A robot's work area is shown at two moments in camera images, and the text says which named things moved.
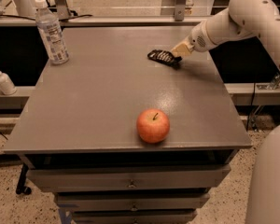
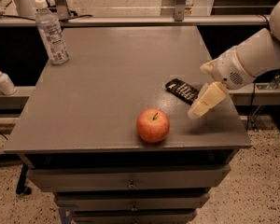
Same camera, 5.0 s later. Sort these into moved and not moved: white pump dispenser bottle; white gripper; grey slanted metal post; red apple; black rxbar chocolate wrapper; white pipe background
Moved: black rxbar chocolate wrapper; white gripper
Not moved: white pipe background; red apple; grey slanted metal post; white pump dispenser bottle
